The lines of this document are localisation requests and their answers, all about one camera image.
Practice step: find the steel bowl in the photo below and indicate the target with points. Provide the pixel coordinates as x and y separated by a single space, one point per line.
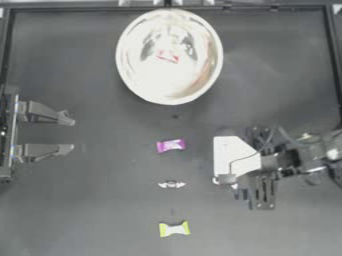
169 86

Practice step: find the green white candy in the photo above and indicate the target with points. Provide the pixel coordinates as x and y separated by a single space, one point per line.
174 229

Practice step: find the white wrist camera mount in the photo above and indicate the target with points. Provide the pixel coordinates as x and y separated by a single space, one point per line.
232 153

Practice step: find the purple candy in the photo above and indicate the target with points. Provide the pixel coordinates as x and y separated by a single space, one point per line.
172 146

